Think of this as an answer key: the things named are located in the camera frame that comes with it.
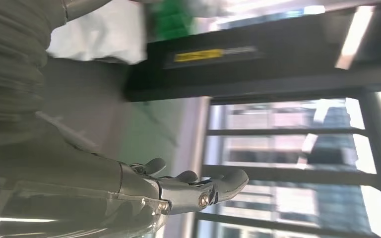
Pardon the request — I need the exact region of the black scanner base platform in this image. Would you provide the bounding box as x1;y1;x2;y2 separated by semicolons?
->
41;57;132;162

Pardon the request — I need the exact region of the black label with yellow sticker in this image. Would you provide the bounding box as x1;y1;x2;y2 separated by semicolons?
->
164;46;265;69

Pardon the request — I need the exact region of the green plastic crate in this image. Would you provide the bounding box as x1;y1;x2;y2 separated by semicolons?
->
149;0;196;42

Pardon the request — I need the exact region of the black scanner column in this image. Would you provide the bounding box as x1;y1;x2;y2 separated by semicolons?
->
124;0;381;103

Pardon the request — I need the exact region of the dark window frame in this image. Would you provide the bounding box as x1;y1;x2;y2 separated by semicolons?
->
195;85;381;238

